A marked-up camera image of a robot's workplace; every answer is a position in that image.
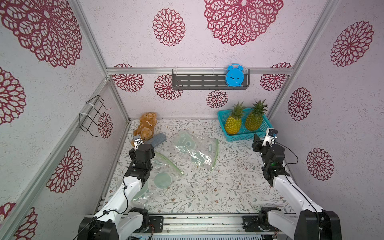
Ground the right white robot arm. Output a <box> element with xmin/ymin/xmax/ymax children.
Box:
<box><xmin>252</xmin><ymin>129</ymin><xmax>342</xmax><ymax>240</ymax></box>

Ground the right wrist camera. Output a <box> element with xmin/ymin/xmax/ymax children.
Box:
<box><xmin>262</xmin><ymin>128</ymin><xmax>278</xmax><ymax>146</ymax></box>

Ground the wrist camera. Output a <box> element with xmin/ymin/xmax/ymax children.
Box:
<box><xmin>262</xmin><ymin>128</ymin><xmax>278</xmax><ymax>146</ymax></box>
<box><xmin>133</xmin><ymin>135</ymin><xmax>143</xmax><ymax>149</ymax></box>

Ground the grey wall shelf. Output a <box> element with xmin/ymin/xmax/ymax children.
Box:
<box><xmin>172</xmin><ymin>69</ymin><xmax>250</xmax><ymax>90</ymax></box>

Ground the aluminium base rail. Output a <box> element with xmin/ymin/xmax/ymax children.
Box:
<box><xmin>77</xmin><ymin>212</ymin><xmax>301</xmax><ymax>238</ymax></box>

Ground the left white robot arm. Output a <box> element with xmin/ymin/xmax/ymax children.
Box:
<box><xmin>74</xmin><ymin>144</ymin><xmax>155</xmax><ymax>240</ymax></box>

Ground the teal plastic basket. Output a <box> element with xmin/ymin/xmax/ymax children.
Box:
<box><xmin>217</xmin><ymin>108</ymin><xmax>273</xmax><ymax>142</ymax></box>

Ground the clear zip-top bag green seal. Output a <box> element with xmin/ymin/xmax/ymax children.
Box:
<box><xmin>131</xmin><ymin>152</ymin><xmax>184</xmax><ymax>208</ymax></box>

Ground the green pineapple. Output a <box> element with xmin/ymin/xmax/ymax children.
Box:
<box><xmin>245</xmin><ymin>100</ymin><xmax>268</xmax><ymax>131</ymax></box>

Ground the blue alarm clock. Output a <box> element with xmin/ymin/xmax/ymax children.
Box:
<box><xmin>225</xmin><ymin>64</ymin><xmax>244</xmax><ymax>87</ymax></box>

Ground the grey glasses case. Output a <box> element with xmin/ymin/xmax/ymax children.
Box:
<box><xmin>145</xmin><ymin>133</ymin><xmax>167</xmax><ymax>148</ymax></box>

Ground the yellow orange pineapple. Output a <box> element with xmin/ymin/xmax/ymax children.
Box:
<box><xmin>225</xmin><ymin>103</ymin><xmax>246</xmax><ymax>135</ymax></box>

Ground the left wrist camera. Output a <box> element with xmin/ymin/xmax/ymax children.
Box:
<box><xmin>133</xmin><ymin>135</ymin><xmax>143</xmax><ymax>149</ymax></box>

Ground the black wire wall rack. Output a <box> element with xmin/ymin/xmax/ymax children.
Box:
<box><xmin>78</xmin><ymin>95</ymin><xmax>112</xmax><ymax>138</ymax></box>

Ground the tan teddy bear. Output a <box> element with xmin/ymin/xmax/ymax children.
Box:
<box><xmin>133</xmin><ymin>112</ymin><xmax>157</xmax><ymax>141</ymax></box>

